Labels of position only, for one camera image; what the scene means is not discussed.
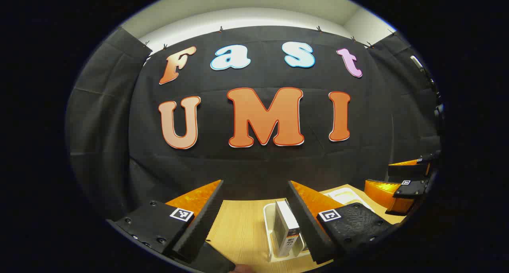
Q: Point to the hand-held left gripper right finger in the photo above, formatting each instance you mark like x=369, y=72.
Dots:
x=308, y=225

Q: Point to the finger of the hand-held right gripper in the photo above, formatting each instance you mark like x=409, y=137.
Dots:
x=407, y=171
x=411, y=188

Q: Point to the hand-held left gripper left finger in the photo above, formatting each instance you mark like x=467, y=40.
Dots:
x=199, y=225

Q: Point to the white book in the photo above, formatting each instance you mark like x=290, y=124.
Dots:
x=284, y=225

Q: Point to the cream plastic bookshelf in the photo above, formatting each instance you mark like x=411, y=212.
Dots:
x=268, y=233

